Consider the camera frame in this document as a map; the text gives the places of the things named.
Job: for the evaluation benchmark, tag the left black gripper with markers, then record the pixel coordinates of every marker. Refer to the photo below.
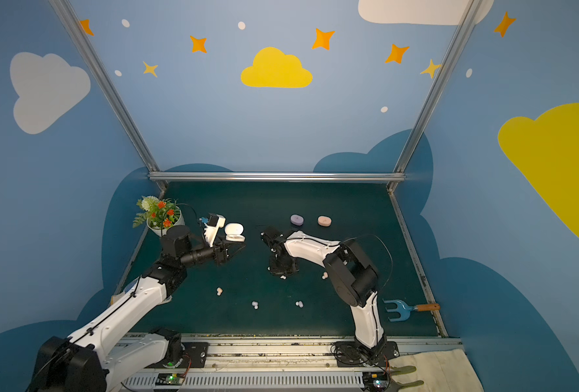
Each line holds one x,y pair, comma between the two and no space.
223,251

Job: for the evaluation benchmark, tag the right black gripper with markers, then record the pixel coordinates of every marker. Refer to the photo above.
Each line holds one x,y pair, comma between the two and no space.
280,265

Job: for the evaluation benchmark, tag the white earbud charging case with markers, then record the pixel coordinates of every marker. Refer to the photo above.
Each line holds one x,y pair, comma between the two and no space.
234,233

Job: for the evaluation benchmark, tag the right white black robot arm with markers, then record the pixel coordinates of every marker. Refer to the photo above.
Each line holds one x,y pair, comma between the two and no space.
351,272

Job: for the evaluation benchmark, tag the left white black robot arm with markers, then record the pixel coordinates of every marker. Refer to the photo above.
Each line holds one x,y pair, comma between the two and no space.
83,361

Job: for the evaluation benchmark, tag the purple earbud charging case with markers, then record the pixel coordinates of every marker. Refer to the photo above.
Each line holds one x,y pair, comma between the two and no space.
297,220

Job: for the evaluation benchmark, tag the pink earbud charging case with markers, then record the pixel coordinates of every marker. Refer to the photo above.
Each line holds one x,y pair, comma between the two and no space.
324,221

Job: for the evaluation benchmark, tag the white pot with flowers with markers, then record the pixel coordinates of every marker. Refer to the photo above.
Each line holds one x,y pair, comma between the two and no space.
159,215

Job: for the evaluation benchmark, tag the blue garden fork tool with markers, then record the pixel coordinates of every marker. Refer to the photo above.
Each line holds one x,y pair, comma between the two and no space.
400,311

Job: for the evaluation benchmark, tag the left green controller board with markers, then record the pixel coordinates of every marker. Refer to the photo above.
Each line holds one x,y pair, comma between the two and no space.
170,379

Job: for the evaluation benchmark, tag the green controller board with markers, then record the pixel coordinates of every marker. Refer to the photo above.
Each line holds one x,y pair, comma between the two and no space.
375,381
170,379

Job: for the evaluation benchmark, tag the right green controller board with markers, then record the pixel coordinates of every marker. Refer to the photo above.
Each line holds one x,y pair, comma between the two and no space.
375,381

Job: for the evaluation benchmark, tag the beige cloth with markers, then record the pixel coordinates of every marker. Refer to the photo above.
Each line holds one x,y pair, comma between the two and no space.
434,371

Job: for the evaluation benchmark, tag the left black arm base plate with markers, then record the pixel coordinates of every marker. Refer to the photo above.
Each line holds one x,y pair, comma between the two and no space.
191,354

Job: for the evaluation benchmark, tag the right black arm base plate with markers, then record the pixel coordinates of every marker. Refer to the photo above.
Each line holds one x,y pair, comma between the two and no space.
351,354

